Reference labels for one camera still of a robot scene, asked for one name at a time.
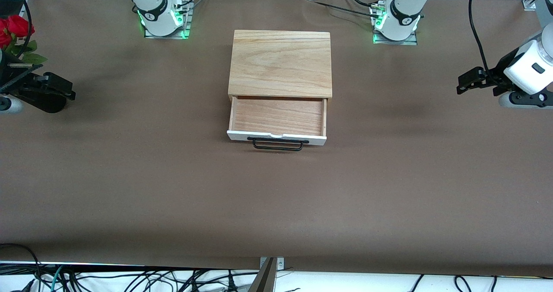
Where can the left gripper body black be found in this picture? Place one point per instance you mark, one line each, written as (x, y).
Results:
(495, 73)

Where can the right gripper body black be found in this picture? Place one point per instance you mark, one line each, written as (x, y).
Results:
(21, 84)

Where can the wooden drawer with white front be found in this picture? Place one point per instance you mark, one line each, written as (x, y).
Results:
(278, 117)

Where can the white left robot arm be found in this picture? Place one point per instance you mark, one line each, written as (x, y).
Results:
(404, 7)

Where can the metal base plate left arm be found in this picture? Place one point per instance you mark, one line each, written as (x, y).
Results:
(395, 42)

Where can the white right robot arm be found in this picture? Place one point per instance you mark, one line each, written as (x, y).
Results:
(151, 2)

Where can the light wooden drawer cabinet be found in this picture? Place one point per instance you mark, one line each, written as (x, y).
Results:
(281, 63)

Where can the black cylindrical vase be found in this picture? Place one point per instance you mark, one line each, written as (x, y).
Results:
(49, 106)

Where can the red rose with green leaves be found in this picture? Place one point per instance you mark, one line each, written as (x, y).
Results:
(4, 35)
(19, 26)

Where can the brown paper table cover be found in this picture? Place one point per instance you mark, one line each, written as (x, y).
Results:
(276, 197)

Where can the metal bracket with post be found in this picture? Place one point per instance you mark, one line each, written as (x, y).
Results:
(268, 274)

